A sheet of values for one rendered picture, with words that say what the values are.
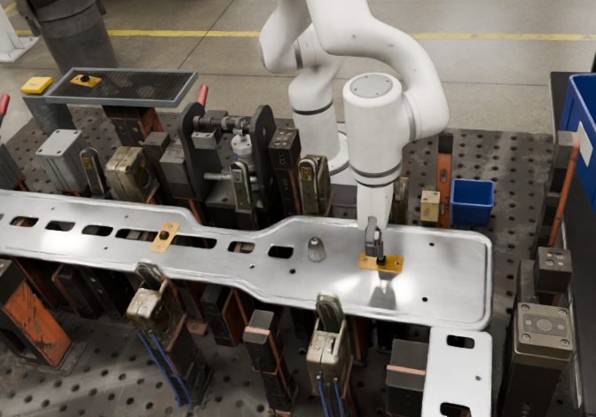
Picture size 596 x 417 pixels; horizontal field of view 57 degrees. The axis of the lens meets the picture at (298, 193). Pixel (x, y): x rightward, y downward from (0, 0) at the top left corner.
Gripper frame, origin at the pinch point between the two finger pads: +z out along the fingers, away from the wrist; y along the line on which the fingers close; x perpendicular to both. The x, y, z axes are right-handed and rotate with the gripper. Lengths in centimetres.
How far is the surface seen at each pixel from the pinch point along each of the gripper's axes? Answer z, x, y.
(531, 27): 112, 50, -284
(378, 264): 7.8, -0.2, 1.2
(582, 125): -4.0, 35.2, -29.6
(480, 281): 7.9, 18.3, 2.1
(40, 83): -6, -94, -33
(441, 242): 8.1, 10.9, -6.3
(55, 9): 55, -231, -199
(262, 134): -5.2, -27.6, -19.5
